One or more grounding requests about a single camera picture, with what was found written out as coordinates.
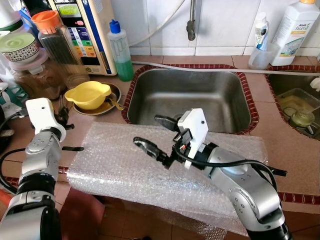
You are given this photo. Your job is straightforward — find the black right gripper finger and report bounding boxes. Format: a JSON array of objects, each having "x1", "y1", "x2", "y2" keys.
[
  {"x1": 154, "y1": 114, "x2": 182, "y2": 132},
  {"x1": 133, "y1": 136, "x2": 168, "y2": 162}
]

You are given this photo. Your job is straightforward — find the steel fork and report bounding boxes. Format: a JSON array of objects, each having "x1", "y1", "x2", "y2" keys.
[{"x1": 58, "y1": 94, "x2": 67, "y2": 113}]

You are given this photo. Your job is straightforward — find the yellow plastic bowl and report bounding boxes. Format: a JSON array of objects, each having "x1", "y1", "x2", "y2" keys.
[{"x1": 64, "y1": 81, "x2": 112, "y2": 111}]

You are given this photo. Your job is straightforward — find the small clear glass cup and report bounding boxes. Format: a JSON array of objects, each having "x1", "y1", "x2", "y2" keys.
[{"x1": 65, "y1": 65, "x2": 92, "y2": 91}]

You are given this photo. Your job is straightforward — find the clear bubble wrap sheet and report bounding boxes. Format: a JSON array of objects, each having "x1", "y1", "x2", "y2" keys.
[{"x1": 66, "y1": 121, "x2": 268, "y2": 238}]

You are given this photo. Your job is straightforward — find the clear jar of brown powder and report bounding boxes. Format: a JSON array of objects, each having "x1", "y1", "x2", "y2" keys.
[{"x1": 9, "y1": 50, "x2": 68, "y2": 100}]

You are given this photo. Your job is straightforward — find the large steel sink basin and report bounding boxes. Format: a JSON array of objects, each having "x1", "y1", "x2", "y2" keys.
[{"x1": 126, "y1": 67, "x2": 253, "y2": 135}]

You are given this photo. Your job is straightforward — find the white mug with green print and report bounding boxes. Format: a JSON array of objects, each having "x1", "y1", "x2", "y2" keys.
[{"x1": 0, "y1": 82, "x2": 25, "y2": 121}]

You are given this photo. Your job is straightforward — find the black round appliance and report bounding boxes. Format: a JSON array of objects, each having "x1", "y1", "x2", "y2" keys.
[{"x1": 0, "y1": 117, "x2": 18, "y2": 153}]

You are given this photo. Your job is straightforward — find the clear rectangular plastic container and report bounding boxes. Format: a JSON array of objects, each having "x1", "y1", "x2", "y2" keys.
[{"x1": 276, "y1": 87, "x2": 320, "y2": 115}]

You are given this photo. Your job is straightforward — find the clear jar with orange lid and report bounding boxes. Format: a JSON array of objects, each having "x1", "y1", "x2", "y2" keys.
[{"x1": 31, "y1": 10, "x2": 83, "y2": 81}]

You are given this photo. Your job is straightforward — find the green dish soap bottle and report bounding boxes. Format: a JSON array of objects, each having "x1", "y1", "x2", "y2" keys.
[{"x1": 108, "y1": 19, "x2": 135, "y2": 82}]

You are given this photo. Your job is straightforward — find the cluttered steel sink basin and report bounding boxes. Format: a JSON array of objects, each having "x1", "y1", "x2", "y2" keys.
[{"x1": 267, "y1": 72, "x2": 320, "y2": 140}]

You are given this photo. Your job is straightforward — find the patterned bowl with green lid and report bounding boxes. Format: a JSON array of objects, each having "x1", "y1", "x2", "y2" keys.
[{"x1": 0, "y1": 32, "x2": 41, "y2": 63}]

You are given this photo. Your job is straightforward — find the cream and blue water ioniser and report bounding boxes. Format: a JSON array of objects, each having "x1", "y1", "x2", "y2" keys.
[{"x1": 47, "y1": 0, "x2": 118, "y2": 76}]

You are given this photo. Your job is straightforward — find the dark red container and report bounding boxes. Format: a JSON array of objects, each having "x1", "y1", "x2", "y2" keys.
[{"x1": 60, "y1": 187, "x2": 106, "y2": 240}]

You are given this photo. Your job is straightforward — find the steel tap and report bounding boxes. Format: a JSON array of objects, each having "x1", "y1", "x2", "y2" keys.
[{"x1": 186, "y1": 0, "x2": 197, "y2": 42}]

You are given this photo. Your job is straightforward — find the white detergent bottle orange cap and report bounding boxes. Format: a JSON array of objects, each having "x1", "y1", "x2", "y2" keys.
[{"x1": 270, "y1": 0, "x2": 320, "y2": 67}]

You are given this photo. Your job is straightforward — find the blue plastic container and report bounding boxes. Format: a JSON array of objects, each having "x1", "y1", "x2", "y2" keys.
[{"x1": 20, "y1": 7, "x2": 38, "y2": 33}]

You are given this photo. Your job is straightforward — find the white jar with green band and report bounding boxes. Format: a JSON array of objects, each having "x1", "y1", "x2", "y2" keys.
[{"x1": 0, "y1": 0, "x2": 26, "y2": 35}]

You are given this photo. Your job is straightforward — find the clear plastic cup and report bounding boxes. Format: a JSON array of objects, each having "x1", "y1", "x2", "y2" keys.
[{"x1": 248, "y1": 42, "x2": 279, "y2": 71}]

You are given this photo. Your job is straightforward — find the small white and blue bottle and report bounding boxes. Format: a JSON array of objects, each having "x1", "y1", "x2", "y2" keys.
[{"x1": 254, "y1": 12, "x2": 269, "y2": 51}]

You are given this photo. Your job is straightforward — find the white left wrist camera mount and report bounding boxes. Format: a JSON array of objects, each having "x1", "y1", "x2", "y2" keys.
[{"x1": 25, "y1": 97, "x2": 67, "y2": 142}]

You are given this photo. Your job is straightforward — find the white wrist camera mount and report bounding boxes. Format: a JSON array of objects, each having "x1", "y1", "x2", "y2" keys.
[
  {"x1": 25, "y1": 97, "x2": 67, "y2": 142},
  {"x1": 175, "y1": 108, "x2": 210, "y2": 168}
]

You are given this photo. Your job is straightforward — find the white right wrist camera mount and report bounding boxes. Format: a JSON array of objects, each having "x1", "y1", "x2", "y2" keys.
[{"x1": 175, "y1": 108, "x2": 210, "y2": 168}]

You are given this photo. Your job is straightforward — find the black left arm cable tie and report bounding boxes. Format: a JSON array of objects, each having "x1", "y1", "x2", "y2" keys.
[{"x1": 62, "y1": 145, "x2": 85, "y2": 152}]

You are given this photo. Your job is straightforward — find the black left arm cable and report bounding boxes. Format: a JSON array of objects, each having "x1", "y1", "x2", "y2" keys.
[{"x1": 0, "y1": 146, "x2": 31, "y2": 196}]

